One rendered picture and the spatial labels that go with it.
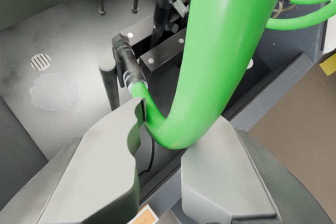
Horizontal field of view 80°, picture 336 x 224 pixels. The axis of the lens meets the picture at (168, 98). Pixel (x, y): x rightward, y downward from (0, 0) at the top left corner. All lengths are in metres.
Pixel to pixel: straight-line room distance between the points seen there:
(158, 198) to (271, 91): 0.33
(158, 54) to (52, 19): 0.33
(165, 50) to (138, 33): 0.06
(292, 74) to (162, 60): 0.32
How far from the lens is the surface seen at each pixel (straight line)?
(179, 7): 0.31
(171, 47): 0.41
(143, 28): 0.42
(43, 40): 0.60
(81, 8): 0.64
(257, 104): 0.48
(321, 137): 2.01
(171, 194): 0.39
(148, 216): 0.38
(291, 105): 1.88
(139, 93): 0.16
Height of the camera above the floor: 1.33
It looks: 71 degrees down
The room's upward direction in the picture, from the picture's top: 38 degrees clockwise
